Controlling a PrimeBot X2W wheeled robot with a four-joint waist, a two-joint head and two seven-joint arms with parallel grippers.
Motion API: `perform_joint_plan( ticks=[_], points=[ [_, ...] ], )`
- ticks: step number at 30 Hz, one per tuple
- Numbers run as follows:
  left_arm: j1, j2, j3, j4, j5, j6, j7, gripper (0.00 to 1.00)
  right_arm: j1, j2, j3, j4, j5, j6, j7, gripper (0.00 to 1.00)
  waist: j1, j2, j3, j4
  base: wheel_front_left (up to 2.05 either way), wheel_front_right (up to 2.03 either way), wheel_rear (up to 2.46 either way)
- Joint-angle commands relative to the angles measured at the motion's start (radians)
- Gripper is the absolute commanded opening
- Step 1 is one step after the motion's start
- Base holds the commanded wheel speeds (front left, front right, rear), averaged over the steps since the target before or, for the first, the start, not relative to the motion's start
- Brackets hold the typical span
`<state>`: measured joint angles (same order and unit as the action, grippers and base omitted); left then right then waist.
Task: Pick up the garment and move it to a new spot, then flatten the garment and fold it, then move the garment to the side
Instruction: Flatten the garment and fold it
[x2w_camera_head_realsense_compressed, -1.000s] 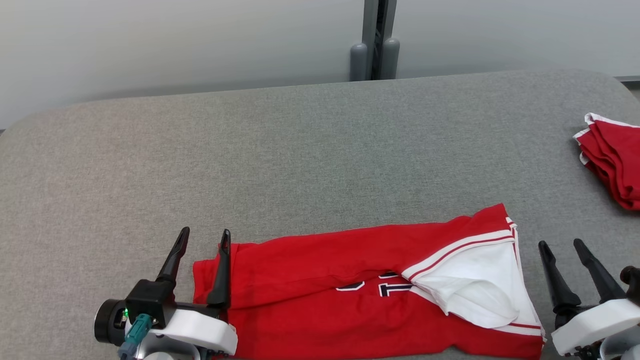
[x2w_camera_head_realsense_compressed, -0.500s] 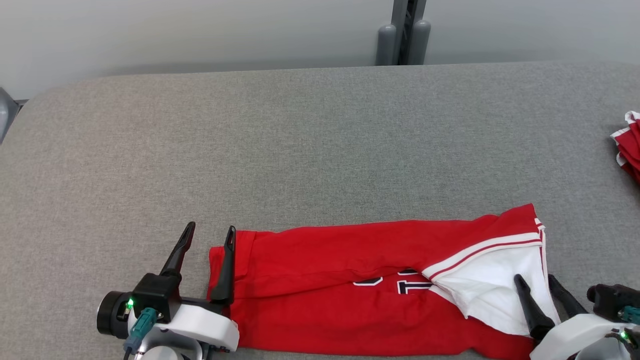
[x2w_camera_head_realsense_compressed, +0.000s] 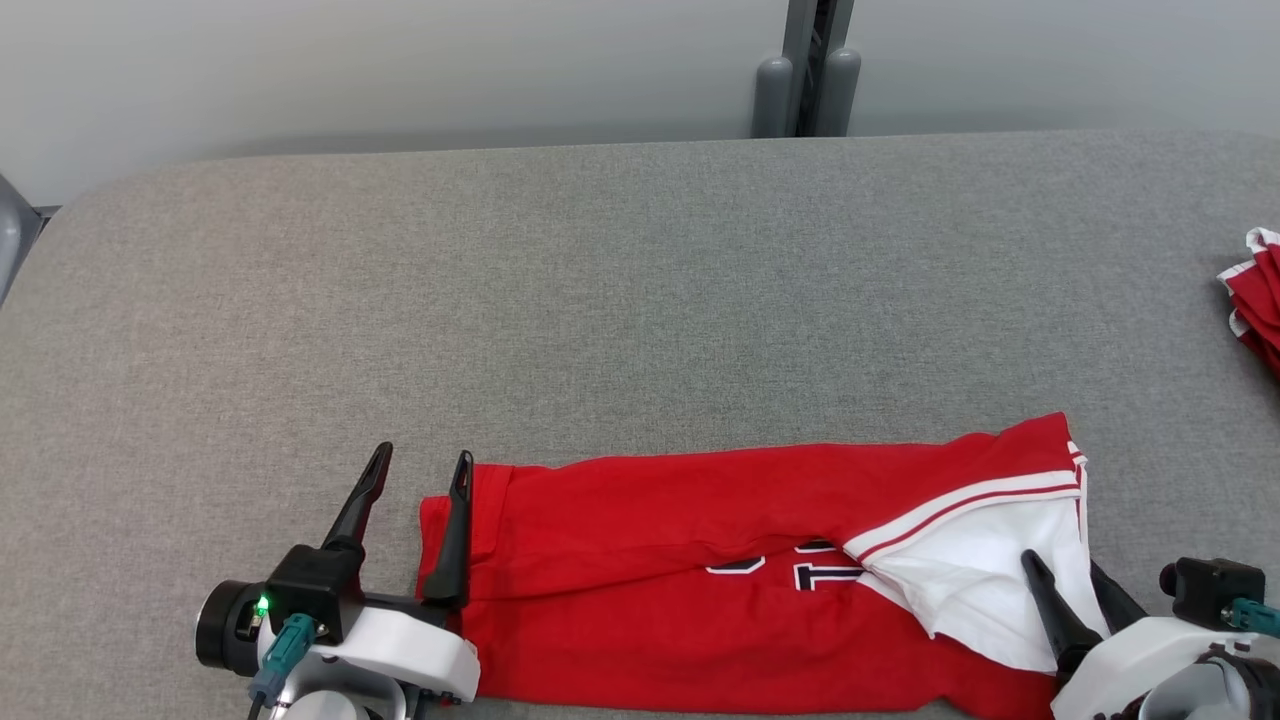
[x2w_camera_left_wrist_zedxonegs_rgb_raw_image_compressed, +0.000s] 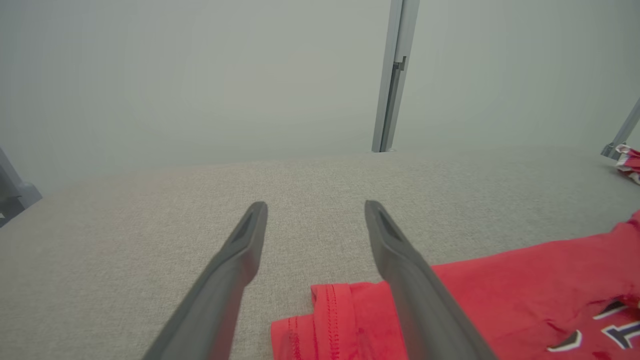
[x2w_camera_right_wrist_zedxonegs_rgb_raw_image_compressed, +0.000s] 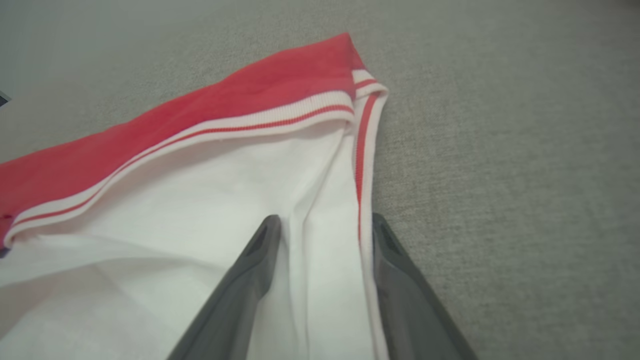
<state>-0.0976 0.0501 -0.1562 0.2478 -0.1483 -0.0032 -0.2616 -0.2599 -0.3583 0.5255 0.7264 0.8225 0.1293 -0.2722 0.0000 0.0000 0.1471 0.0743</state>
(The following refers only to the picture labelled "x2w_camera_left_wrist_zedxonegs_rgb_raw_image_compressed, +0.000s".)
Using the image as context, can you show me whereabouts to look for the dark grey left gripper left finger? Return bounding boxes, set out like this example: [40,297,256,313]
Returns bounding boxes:
[142,201,269,360]

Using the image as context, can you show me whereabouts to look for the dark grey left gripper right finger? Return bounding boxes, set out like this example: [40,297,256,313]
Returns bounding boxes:
[364,200,498,360]

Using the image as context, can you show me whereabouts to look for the red basketball jersey black number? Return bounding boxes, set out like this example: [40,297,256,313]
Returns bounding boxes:
[270,210,640,360]

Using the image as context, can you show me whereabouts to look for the red shorts white hem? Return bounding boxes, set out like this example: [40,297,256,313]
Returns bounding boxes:
[615,144,640,186]

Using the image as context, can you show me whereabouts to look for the grey slanted partition frame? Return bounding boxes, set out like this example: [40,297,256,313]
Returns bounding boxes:
[600,97,640,161]

